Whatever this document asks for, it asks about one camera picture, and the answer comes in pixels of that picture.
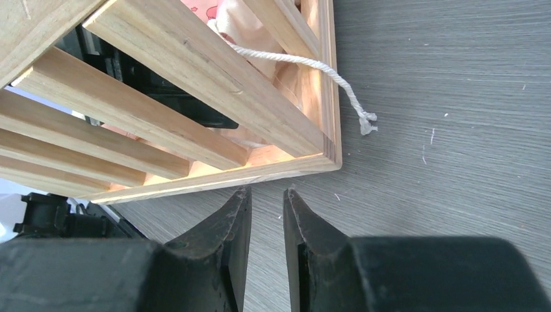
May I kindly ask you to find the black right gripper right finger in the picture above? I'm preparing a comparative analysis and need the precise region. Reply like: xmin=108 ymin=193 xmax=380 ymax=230
xmin=283 ymin=188 xmax=550 ymax=311

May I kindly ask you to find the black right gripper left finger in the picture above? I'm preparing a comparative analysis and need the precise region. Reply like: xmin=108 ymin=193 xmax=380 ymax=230
xmin=1 ymin=187 xmax=252 ymax=311

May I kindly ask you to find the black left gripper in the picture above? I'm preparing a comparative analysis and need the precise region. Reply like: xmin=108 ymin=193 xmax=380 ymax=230
xmin=56 ymin=25 xmax=238 ymax=129

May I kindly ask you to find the wooden slatted pet bed frame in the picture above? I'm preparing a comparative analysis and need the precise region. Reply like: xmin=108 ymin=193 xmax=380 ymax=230
xmin=1 ymin=1 xmax=342 ymax=203

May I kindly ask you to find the pink unicorn print cushion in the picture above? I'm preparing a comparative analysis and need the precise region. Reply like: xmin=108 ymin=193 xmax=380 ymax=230
xmin=183 ymin=1 xmax=378 ymax=135

